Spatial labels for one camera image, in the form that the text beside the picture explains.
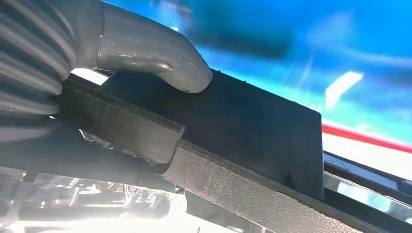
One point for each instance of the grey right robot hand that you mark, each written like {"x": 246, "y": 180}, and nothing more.
{"x": 145, "y": 45}

